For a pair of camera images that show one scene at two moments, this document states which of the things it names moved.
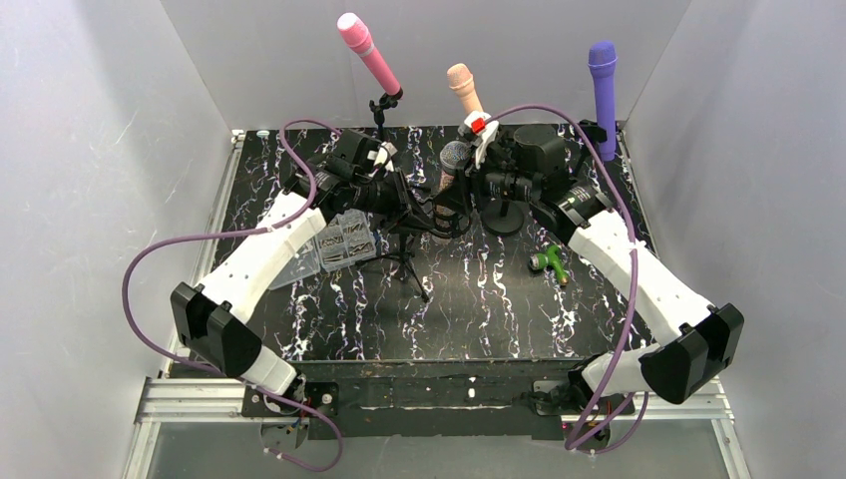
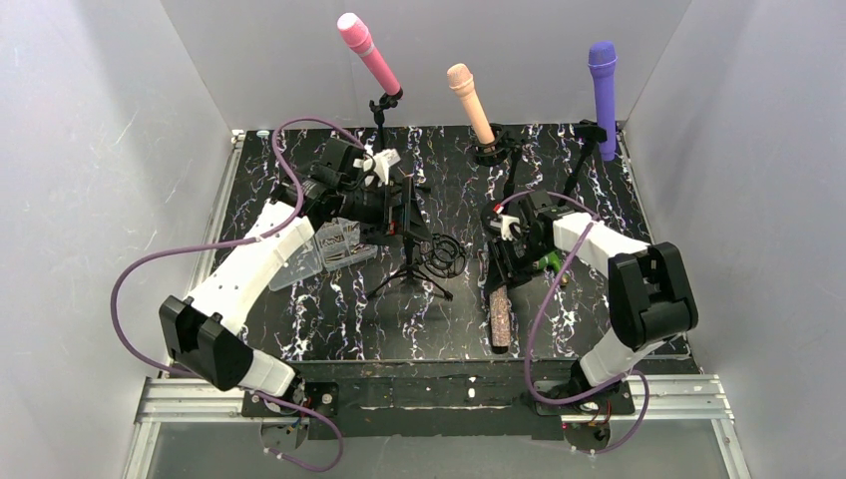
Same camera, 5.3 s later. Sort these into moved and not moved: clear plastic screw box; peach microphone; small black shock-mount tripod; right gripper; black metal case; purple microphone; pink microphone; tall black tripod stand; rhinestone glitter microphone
Moved: right gripper; small black shock-mount tripod; rhinestone glitter microphone
Not moved: clear plastic screw box; pink microphone; purple microphone; peach microphone; black metal case; tall black tripod stand
